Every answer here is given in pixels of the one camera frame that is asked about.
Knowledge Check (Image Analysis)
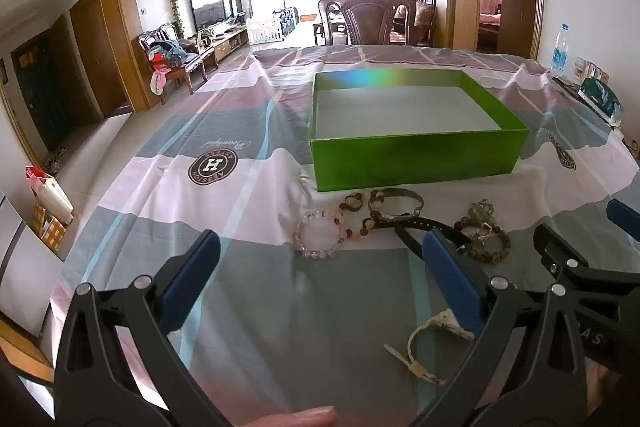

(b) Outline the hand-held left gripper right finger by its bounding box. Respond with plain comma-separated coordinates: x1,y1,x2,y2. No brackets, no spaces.
415,229,601,427

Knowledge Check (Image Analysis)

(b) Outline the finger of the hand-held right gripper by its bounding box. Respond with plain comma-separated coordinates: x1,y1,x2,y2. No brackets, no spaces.
532,223,640,308
606,198,640,235

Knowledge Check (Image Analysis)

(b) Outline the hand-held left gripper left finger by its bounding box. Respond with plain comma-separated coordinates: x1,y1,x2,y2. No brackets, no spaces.
54,229,236,427

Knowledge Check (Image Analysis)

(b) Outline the white wristwatch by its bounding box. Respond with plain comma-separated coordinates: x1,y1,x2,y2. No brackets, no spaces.
384,309,474,386

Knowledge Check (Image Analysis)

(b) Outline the brown wooden bead bracelet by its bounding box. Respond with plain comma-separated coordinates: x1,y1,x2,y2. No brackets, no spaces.
454,216,512,263

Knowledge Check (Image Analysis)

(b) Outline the black wristwatch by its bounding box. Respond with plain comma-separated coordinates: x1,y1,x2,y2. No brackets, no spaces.
374,214,476,260

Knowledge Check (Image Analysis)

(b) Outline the green jade bracelet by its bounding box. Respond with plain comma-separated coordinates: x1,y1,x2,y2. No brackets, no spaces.
467,199,497,229

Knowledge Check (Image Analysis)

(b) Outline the red and white bead bracelet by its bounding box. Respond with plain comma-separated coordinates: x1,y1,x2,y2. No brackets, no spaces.
339,189,387,240

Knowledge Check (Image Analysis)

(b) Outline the silver bangle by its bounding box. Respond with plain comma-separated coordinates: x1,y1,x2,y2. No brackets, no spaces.
369,188,425,222

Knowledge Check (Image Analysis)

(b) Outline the pink crystal bead bracelet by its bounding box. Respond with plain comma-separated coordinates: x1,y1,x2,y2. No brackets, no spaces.
292,210,347,260

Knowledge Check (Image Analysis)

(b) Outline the green cardboard box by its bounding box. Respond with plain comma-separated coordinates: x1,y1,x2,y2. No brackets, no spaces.
310,69,530,194

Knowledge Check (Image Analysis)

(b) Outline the person's left hand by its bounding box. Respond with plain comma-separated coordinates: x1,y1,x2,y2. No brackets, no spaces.
234,405,337,427

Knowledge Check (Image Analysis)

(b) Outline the green foil packet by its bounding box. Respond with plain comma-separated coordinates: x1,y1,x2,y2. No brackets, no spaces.
576,77,624,128

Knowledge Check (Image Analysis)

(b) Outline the orange and white carton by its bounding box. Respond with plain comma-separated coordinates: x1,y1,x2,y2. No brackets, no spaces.
32,204,67,254

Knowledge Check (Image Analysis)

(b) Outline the white and red shopping bag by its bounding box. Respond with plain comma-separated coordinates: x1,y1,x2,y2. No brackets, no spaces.
26,165,75,226

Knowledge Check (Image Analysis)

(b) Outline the clear water bottle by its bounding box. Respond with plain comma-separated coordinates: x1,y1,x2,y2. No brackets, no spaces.
550,23,571,78

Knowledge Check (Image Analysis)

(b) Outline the wooden armchair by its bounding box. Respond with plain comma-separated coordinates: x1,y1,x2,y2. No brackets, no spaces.
138,23,219,96

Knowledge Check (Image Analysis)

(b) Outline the pile of clothes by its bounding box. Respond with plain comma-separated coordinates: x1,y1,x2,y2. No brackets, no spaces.
148,39,190,96

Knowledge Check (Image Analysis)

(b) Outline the wooden television cabinet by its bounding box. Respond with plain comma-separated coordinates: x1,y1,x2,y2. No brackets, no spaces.
190,27,250,64

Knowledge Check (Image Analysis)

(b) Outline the dark entrance door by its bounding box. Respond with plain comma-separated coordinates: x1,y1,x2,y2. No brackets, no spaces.
11,28,67,154

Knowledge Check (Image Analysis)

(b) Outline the white baby fence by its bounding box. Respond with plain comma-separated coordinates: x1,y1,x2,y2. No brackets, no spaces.
248,7,302,46

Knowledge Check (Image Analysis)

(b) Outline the flat screen television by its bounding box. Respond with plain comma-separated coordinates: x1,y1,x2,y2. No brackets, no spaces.
188,0,234,31

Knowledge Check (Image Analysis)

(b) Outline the carved wooden dining chair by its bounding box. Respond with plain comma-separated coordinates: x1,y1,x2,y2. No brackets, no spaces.
318,0,418,46

